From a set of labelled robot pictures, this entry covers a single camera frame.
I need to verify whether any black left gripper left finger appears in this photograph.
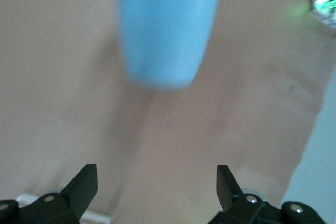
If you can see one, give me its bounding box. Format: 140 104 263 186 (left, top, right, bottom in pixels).
0 163 99 224

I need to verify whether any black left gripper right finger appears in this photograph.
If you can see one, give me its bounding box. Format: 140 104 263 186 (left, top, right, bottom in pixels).
209 164 326 224

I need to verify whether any light blue cup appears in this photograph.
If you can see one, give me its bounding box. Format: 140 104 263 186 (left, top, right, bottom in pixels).
115 0 226 92

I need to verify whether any brown table mat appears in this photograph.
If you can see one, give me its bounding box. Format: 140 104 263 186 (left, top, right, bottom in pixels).
0 0 336 224

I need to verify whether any white wire cup holder rack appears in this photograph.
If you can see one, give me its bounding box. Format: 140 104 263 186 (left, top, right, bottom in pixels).
16 194 111 224

